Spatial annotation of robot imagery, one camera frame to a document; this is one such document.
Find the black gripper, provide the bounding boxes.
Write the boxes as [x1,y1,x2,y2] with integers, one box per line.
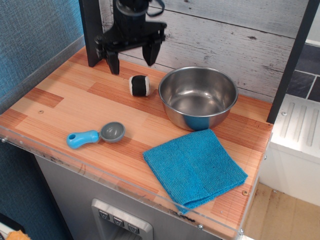
[94,9,167,75]

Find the plush sushi roll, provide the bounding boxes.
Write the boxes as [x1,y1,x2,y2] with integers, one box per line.
[128,75,151,97]

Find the blue microfiber cloth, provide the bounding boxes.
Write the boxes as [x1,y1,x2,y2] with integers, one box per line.
[142,129,248,215]

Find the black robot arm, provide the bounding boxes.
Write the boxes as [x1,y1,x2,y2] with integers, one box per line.
[94,0,167,75]

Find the silver metal bowl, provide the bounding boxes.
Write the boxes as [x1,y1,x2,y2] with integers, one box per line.
[158,66,239,131]

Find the blue grey toy scoop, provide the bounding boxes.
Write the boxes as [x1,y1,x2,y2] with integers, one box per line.
[66,121,126,149]

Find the clear acrylic edge guard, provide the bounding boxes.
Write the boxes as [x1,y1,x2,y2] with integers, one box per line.
[0,127,244,240]

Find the grey toy kitchen cabinet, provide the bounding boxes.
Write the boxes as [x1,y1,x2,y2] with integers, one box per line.
[36,156,218,240]

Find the silver dispenser button panel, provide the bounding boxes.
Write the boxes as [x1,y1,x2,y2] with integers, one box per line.
[91,198,154,240]

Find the white ribbed side unit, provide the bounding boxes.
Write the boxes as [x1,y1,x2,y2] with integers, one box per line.
[259,94,320,206]

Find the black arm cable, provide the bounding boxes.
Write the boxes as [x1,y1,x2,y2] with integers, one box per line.
[146,0,166,18]

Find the dark left shelf post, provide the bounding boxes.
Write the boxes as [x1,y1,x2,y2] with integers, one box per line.
[78,0,103,67]

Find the dark shelf post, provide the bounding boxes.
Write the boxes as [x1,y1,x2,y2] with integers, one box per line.
[78,0,103,67]
[266,0,320,124]

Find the dark right shelf post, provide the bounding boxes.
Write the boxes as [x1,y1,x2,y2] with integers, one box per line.
[266,0,320,124]

